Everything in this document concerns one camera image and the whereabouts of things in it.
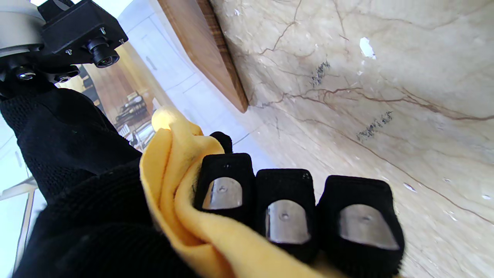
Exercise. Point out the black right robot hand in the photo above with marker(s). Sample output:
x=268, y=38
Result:
x=65, y=135

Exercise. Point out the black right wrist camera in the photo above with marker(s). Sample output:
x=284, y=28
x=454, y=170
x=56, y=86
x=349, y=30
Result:
x=77, y=27

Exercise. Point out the brown wooden tray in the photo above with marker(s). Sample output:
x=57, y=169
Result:
x=200, y=38

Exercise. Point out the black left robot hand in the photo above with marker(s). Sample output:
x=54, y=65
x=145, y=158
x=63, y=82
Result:
x=347, y=193

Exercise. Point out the orange cloth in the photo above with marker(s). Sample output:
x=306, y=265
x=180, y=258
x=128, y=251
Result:
x=170, y=162

